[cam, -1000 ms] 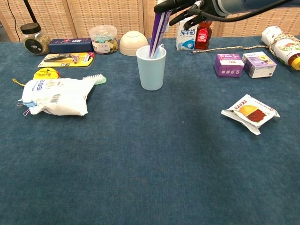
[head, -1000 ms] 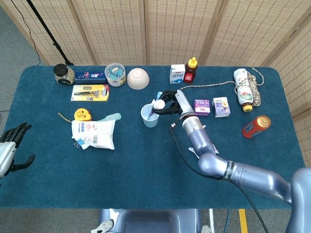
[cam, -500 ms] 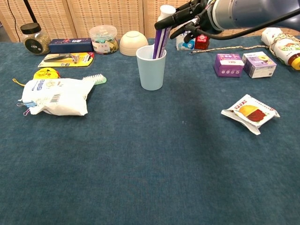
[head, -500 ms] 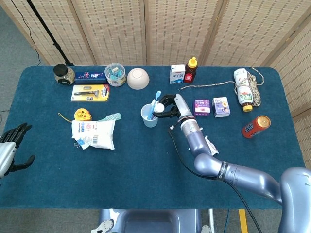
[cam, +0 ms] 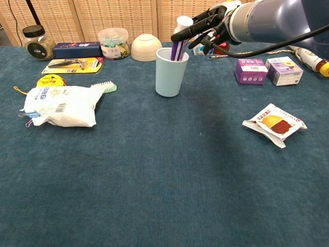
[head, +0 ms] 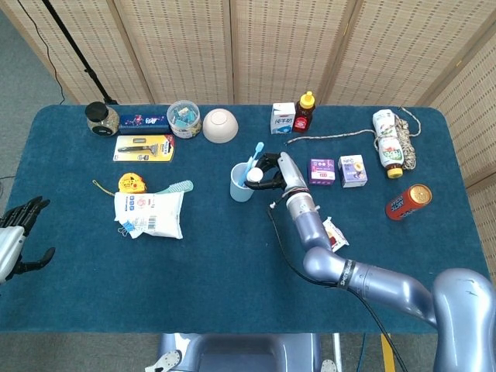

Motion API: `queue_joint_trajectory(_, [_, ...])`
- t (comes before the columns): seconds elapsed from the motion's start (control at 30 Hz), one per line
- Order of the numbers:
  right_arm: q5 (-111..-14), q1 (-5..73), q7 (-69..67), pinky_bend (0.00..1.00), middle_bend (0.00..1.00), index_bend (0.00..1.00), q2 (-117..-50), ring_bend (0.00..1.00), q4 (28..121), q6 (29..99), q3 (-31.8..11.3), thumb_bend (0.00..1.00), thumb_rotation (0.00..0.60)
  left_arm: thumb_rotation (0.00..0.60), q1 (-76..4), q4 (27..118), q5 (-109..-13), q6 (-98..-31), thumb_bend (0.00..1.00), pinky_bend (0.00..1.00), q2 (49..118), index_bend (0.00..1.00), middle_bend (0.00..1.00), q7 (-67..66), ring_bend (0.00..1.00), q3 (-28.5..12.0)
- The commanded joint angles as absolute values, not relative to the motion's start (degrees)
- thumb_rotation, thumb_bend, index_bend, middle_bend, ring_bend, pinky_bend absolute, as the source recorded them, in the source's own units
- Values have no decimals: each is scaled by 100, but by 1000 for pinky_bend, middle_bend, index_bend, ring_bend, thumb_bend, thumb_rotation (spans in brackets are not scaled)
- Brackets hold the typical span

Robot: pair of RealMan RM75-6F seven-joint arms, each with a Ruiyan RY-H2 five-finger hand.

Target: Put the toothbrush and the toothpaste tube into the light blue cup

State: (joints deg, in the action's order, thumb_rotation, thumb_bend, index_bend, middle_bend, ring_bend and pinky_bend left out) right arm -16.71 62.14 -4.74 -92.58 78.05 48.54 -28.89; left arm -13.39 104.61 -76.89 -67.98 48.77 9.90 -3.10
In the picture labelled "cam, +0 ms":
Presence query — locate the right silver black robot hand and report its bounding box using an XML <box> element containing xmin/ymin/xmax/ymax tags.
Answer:
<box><xmin>170</xmin><ymin>5</ymin><xmax>240</xmax><ymax>56</ymax></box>

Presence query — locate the purple white toothpaste tube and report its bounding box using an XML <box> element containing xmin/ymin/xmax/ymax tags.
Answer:
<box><xmin>170</xmin><ymin>15</ymin><xmax>194</xmax><ymax>63</ymax></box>

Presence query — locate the light blue plastic cup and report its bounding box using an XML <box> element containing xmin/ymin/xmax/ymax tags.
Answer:
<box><xmin>155</xmin><ymin>47</ymin><xmax>190</xmax><ymax>98</ymax></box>

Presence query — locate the beige upturned bowl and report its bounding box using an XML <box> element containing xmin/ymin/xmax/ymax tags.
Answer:
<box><xmin>131</xmin><ymin>33</ymin><xmax>163</xmax><ymax>62</ymax></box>

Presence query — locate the white blue milk carton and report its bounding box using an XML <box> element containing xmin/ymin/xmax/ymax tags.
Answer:
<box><xmin>192</xmin><ymin>42</ymin><xmax>214</xmax><ymax>56</ymax></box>

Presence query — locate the purple cardboard box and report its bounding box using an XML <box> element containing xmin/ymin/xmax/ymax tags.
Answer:
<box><xmin>234</xmin><ymin>58</ymin><xmax>269</xmax><ymax>85</ymax></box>

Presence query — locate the white purple juice carton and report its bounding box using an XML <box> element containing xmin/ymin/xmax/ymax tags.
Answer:
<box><xmin>265</xmin><ymin>56</ymin><xmax>304</xmax><ymax>87</ymax></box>

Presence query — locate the bamboo folding screen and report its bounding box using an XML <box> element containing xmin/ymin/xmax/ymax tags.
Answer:
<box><xmin>0</xmin><ymin>0</ymin><xmax>247</xmax><ymax>47</ymax></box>

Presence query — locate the clear jar of clips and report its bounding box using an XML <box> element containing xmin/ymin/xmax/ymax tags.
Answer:
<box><xmin>97</xmin><ymin>27</ymin><xmax>131</xmax><ymax>61</ymax></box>

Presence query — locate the white label bottle yellow cap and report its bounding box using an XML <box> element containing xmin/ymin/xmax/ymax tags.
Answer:
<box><xmin>288</xmin><ymin>45</ymin><xmax>329</xmax><ymax>78</ymax></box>

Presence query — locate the white snack packet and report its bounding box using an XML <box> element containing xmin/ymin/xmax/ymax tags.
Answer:
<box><xmin>242</xmin><ymin>103</ymin><xmax>308</xmax><ymax>149</ymax></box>

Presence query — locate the navy blue rectangular box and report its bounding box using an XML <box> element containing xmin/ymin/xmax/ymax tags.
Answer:
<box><xmin>52</xmin><ymin>41</ymin><xmax>103</xmax><ymax>60</ymax></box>

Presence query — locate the razor in yellow blister pack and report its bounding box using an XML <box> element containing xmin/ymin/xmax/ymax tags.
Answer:
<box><xmin>41</xmin><ymin>57</ymin><xmax>104</xmax><ymax>76</ymax></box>

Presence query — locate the white wet wipes pack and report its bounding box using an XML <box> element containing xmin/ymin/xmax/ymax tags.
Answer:
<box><xmin>20</xmin><ymin>85</ymin><xmax>104</xmax><ymax>128</ymax></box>

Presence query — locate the blue table cloth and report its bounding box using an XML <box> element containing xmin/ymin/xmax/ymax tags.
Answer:
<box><xmin>0</xmin><ymin>38</ymin><xmax>329</xmax><ymax>247</ymax></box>

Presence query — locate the yellow tape measure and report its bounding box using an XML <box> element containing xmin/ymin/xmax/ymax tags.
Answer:
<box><xmin>13</xmin><ymin>74</ymin><xmax>68</xmax><ymax>96</ymax></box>

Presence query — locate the glass jar with black lid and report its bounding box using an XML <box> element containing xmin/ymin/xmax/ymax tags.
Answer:
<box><xmin>22</xmin><ymin>24</ymin><xmax>57</xmax><ymax>62</ymax></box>

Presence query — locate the black tripod stand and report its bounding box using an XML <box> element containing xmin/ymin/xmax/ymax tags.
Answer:
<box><xmin>24</xmin><ymin>0</ymin><xmax>40</xmax><ymax>27</ymax></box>

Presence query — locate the blue binder clip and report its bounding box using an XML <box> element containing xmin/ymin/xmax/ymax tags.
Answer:
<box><xmin>17</xmin><ymin>109</ymin><xmax>40</xmax><ymax>128</ymax></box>

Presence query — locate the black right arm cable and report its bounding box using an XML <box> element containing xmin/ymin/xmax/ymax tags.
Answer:
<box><xmin>202</xmin><ymin>24</ymin><xmax>329</xmax><ymax>59</ymax></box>

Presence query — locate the thin black background cable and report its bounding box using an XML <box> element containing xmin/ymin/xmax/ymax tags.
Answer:
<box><xmin>7</xmin><ymin>0</ymin><xmax>23</xmax><ymax>47</ymax></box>

